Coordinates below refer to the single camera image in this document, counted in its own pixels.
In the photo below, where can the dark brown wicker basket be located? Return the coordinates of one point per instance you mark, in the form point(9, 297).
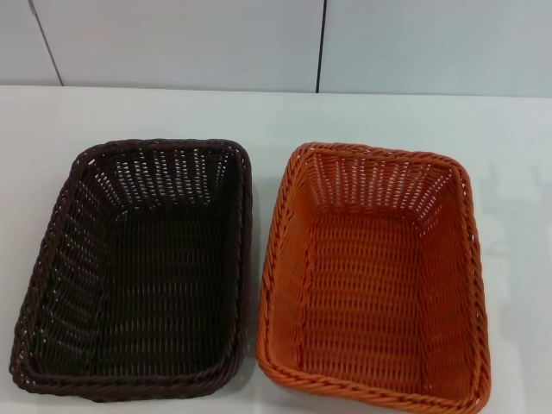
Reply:
point(142, 267)

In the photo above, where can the orange wicker basket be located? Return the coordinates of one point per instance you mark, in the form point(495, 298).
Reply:
point(366, 276)

